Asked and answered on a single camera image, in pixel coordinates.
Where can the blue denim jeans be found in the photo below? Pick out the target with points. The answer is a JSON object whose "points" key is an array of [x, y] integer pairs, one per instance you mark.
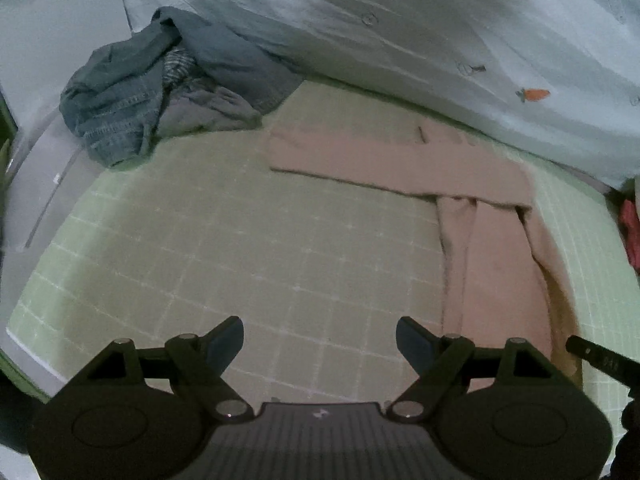
{"points": [[115, 100]]}

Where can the red cloth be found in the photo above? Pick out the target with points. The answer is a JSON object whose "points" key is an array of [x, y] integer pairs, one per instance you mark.
{"points": [[631, 230]]}

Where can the pink garment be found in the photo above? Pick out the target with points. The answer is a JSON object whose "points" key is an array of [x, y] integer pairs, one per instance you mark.
{"points": [[490, 260]]}

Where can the green checked bed sheet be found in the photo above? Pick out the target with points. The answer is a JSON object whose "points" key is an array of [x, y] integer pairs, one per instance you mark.
{"points": [[225, 240]]}

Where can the white bed frame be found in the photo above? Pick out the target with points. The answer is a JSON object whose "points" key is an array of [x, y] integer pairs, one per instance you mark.
{"points": [[45, 180]]}

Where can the striped cloth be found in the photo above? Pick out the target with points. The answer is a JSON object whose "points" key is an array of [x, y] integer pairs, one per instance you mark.
{"points": [[176, 66]]}

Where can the grey crumpled cloth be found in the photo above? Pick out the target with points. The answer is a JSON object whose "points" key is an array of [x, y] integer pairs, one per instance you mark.
{"points": [[205, 110]]}

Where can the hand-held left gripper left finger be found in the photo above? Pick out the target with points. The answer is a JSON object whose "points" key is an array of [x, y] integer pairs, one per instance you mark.
{"points": [[226, 344]]}

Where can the white carrot print blanket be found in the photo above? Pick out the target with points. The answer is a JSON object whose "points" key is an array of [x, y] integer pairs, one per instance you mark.
{"points": [[400, 25]]}

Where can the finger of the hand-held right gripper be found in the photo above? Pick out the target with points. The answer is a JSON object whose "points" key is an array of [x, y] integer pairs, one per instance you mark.
{"points": [[600, 360]]}

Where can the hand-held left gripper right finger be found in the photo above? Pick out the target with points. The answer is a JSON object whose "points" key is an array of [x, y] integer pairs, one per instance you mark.
{"points": [[414, 344]]}

